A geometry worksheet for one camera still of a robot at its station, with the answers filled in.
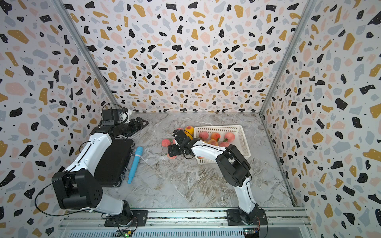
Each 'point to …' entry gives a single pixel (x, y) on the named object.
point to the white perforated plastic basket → (240, 141)
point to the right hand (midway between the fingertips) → (173, 150)
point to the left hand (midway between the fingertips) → (144, 124)
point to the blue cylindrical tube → (135, 165)
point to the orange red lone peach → (215, 136)
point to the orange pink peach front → (213, 142)
